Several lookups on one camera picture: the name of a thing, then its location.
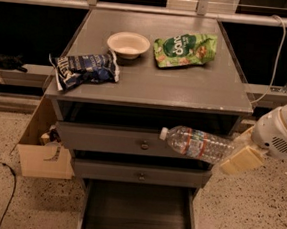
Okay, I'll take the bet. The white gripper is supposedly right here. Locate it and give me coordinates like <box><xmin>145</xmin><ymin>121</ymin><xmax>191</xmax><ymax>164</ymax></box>
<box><xmin>219</xmin><ymin>106</ymin><xmax>287</xmax><ymax>175</ymax></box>

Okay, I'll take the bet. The clear plastic water bottle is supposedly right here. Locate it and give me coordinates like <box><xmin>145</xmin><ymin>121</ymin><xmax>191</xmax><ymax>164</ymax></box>
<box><xmin>160</xmin><ymin>126</ymin><xmax>235</xmax><ymax>165</ymax></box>

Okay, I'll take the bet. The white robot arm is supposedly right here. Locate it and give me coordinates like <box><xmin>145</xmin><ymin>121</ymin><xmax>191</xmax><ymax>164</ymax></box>
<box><xmin>219</xmin><ymin>105</ymin><xmax>287</xmax><ymax>175</ymax></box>

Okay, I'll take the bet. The grey drawer cabinet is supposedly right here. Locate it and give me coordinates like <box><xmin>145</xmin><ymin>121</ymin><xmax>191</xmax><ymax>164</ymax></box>
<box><xmin>32</xmin><ymin>3</ymin><xmax>262</xmax><ymax>229</ymax></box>

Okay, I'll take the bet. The grey open bottom drawer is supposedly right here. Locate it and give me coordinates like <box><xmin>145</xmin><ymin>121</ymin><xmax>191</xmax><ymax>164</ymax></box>
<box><xmin>76</xmin><ymin>180</ymin><xmax>196</xmax><ymax>229</ymax></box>

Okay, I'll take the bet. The grey middle drawer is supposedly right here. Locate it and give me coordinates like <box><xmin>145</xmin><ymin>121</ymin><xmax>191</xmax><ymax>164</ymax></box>
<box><xmin>72</xmin><ymin>159</ymin><xmax>212</xmax><ymax>188</ymax></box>

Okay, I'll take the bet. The grey top drawer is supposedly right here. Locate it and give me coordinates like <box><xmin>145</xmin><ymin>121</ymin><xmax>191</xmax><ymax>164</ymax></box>
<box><xmin>56</xmin><ymin>121</ymin><xmax>186</xmax><ymax>158</ymax></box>

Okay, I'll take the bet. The green snack bag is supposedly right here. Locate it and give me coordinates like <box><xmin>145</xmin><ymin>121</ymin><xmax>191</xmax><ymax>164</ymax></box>
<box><xmin>153</xmin><ymin>33</ymin><xmax>218</xmax><ymax>68</ymax></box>

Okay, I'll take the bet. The white paper bowl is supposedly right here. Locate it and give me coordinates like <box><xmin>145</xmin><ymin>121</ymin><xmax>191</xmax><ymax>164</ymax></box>
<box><xmin>107</xmin><ymin>31</ymin><xmax>151</xmax><ymax>59</ymax></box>

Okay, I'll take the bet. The blue chip bag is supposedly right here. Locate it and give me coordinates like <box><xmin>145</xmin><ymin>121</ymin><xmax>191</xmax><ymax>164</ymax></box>
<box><xmin>49</xmin><ymin>49</ymin><xmax>120</xmax><ymax>91</ymax></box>

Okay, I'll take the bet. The cardboard box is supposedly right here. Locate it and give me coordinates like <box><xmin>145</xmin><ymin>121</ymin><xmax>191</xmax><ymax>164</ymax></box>
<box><xmin>17</xmin><ymin>98</ymin><xmax>74</xmax><ymax>179</ymax></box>

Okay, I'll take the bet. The white hanging cable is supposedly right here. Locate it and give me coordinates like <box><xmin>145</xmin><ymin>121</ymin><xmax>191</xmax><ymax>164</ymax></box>
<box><xmin>250</xmin><ymin>12</ymin><xmax>287</xmax><ymax>107</ymax></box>

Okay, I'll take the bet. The metal railing frame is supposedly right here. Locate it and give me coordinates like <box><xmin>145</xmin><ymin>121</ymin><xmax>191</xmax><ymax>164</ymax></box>
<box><xmin>0</xmin><ymin>0</ymin><xmax>287</xmax><ymax>27</ymax></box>

